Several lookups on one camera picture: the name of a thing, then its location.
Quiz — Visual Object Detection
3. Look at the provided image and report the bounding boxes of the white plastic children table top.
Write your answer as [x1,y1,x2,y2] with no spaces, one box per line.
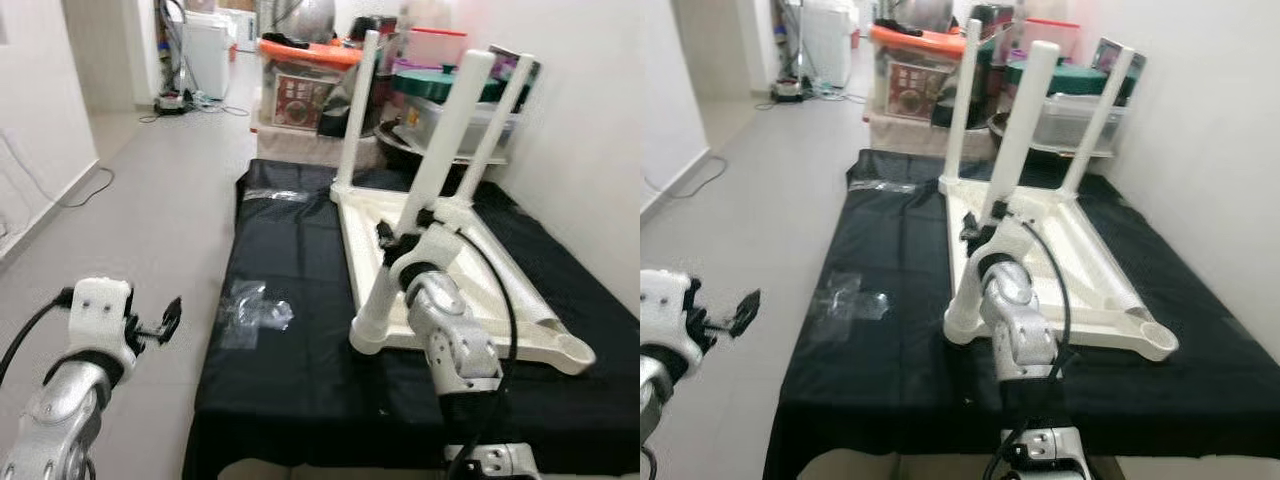
[330,178,598,376]
[938,170,1183,364]

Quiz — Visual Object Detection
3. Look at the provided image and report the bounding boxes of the black wok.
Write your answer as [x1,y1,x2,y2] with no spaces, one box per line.
[375,125,501,169]
[988,112,1113,161]

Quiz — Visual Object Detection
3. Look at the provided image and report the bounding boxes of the clear tape cross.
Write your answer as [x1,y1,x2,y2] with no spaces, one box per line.
[218,280,296,351]
[815,270,893,343]

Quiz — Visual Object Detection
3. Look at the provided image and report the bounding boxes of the clear plastic food container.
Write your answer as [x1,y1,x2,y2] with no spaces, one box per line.
[405,95,521,151]
[1030,90,1128,153]

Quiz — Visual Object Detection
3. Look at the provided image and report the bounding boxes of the dark plastic bag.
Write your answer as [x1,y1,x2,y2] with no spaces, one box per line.
[318,40,396,141]
[930,35,1013,133]

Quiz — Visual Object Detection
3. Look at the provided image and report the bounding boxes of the black tablecloth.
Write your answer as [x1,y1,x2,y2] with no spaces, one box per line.
[182,155,640,480]
[762,148,1280,480]

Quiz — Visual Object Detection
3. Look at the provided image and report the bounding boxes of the red lidded plastic container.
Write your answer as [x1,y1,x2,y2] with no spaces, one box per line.
[1020,18,1085,64]
[400,25,469,71]

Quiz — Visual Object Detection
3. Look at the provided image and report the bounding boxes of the dark framed board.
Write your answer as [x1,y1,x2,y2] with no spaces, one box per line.
[1092,38,1149,103]
[485,45,541,86]

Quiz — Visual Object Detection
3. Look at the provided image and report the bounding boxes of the steel cooking pot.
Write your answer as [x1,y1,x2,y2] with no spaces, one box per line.
[268,0,336,46]
[880,0,953,34]

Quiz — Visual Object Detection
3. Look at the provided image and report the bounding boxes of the white appliance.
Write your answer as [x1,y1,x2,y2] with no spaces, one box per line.
[803,0,858,91]
[183,10,238,101]

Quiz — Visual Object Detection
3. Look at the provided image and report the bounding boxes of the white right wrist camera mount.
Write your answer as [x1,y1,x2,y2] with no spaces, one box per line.
[385,222,463,296]
[965,215,1039,286]

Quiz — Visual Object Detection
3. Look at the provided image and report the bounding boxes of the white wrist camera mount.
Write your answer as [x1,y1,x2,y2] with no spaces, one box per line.
[385,222,463,296]
[640,268,704,363]
[70,277,140,378]
[965,215,1039,286]

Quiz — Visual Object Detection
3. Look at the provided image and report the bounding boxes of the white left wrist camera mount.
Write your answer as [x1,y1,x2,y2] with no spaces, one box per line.
[70,277,140,378]
[640,268,704,363]

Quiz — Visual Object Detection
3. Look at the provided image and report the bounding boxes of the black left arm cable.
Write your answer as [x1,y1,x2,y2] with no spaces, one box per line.
[0,288,78,386]

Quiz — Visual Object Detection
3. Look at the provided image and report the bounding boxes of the thin black cable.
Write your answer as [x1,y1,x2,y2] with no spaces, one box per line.
[645,150,731,213]
[55,165,116,209]

